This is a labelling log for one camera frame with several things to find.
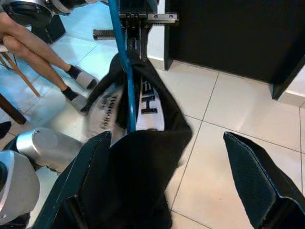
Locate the person in black shirt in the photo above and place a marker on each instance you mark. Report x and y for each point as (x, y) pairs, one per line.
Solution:
(31, 45)

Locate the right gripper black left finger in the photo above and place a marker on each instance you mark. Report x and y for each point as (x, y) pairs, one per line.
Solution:
(78, 190)

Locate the brown wooden table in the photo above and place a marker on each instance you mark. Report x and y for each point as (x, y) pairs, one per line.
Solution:
(12, 109)

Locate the black garment with white print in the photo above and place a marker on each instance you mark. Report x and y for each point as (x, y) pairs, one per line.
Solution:
(143, 167)

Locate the silver robot leg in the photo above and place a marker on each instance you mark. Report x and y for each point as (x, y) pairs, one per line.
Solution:
(47, 145)
(16, 181)

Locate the silver left robot leg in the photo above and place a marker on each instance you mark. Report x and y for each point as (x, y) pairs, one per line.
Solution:
(47, 145)

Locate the silver right robot leg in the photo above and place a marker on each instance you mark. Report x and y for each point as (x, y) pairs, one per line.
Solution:
(16, 181)

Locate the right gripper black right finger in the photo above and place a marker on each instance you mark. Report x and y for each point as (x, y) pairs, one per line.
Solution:
(269, 195)

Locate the black cabinet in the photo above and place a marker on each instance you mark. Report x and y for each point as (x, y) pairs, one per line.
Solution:
(238, 35)

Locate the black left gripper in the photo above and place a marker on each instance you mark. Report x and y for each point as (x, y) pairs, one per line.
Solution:
(155, 17)

